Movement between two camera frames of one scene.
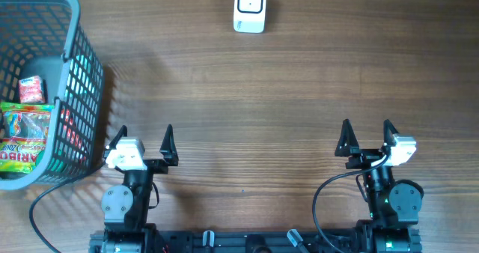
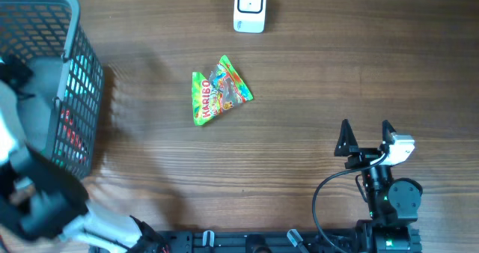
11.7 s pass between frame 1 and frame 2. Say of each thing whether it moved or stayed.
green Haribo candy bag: moved
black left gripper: moved
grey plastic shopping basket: stayed
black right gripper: stayed
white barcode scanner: stayed
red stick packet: stayed
